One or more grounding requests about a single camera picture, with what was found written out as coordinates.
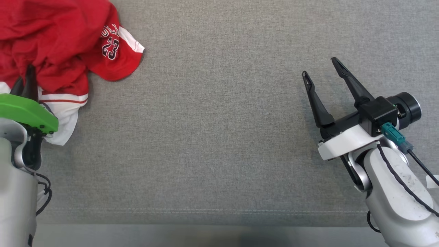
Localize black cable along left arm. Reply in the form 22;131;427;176
34;173;52;216

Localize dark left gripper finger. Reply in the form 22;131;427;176
10;77;25;97
23;64;39;102

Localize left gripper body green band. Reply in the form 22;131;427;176
0;93;59;169

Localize black cable along right arm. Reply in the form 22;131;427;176
366;143;439;234

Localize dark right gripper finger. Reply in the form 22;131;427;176
331;57;374;107
302;71;335;128

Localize red jersey with white sleeves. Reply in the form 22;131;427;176
0;0;119;146

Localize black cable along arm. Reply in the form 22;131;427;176
366;143;439;234
34;173;52;216

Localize grey fabric sofa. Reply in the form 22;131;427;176
0;0;439;227

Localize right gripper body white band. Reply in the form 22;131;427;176
317;110;384;161

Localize red Bulls 23 shorts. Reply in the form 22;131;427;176
81;0;145;82

